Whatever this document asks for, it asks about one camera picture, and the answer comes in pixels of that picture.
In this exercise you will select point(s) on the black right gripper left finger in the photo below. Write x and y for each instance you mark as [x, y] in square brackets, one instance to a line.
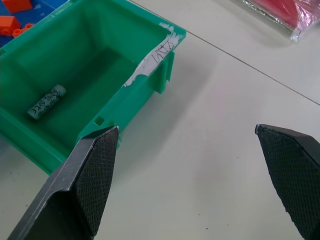
[82, 185]

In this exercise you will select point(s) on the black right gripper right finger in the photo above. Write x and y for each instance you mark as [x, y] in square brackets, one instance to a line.
[295, 170]

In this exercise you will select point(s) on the green plastic bin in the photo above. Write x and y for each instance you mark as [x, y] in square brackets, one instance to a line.
[82, 67]

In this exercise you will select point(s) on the white printed battery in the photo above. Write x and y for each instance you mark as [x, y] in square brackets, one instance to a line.
[46, 102]

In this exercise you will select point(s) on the clear bag with red contents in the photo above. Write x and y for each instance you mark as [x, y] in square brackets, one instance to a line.
[280, 12]

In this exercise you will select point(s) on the red studded toy brick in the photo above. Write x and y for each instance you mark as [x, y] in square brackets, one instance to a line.
[23, 29]

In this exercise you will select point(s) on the blue plastic tray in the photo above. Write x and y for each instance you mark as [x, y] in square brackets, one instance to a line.
[37, 11]

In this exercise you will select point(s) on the large orange building block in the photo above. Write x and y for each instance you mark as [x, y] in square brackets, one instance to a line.
[17, 5]

